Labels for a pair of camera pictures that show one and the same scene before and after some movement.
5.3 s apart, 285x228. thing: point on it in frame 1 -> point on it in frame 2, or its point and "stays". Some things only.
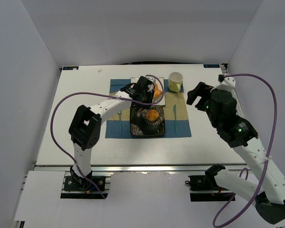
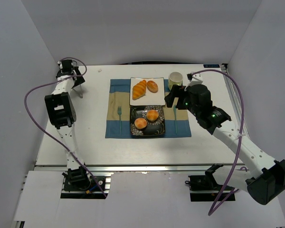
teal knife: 175,112 stays
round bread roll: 152,115 stays
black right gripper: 197,94 -> 175,95
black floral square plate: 140,126 stays
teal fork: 120,121 stays
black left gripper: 147,95 -> 78,77
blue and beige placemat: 177,123 stays
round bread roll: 157,92 -> 140,123
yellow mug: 175,80 stays
